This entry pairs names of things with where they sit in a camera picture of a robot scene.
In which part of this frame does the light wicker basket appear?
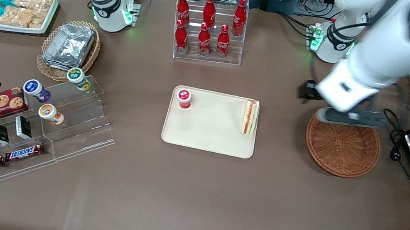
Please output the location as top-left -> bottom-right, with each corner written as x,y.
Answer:
33,14 -> 105,88

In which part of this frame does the red cola bottle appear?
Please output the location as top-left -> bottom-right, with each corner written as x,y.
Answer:
201,0 -> 219,28
230,0 -> 250,38
173,0 -> 193,28
172,19 -> 193,55
214,24 -> 233,60
195,22 -> 215,57

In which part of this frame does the clear acrylic bottle stand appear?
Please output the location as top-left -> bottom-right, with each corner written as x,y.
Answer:
167,0 -> 253,70

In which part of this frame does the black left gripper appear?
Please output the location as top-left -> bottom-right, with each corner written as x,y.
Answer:
295,78 -> 332,109

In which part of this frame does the black base cable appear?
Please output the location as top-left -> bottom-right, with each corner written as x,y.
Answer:
274,12 -> 316,40

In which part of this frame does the triangular sandwich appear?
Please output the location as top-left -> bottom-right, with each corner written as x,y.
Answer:
240,98 -> 261,137

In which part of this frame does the orange lid gum bottle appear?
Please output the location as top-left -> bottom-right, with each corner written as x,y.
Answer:
37,102 -> 67,127

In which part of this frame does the green lid gum bottle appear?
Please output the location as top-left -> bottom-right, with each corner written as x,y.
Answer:
64,66 -> 94,93

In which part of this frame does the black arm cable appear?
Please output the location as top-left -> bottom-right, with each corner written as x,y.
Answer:
307,7 -> 375,93

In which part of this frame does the cream plastic tray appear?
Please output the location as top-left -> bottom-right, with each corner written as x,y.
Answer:
160,83 -> 263,160

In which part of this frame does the black cable with plug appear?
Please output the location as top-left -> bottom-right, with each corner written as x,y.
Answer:
371,108 -> 410,186

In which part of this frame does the brown round wicker basket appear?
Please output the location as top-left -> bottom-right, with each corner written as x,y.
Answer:
299,108 -> 386,183

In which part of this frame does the purple lid gum bottle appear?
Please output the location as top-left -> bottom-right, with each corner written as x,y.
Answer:
21,77 -> 54,105

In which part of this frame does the white rectangular snack bin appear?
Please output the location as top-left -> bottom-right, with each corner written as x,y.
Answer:
0,0 -> 60,41

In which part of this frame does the stack of foil containers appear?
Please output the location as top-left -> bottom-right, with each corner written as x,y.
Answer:
40,19 -> 98,75

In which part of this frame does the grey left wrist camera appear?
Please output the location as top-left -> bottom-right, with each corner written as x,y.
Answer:
315,102 -> 390,134

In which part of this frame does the clear acrylic step stand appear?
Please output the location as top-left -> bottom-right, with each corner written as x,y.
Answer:
0,59 -> 127,208

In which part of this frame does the clear bag of rice crackers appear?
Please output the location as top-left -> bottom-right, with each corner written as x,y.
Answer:
30,9 -> 48,31
13,0 -> 54,14
0,5 -> 35,29

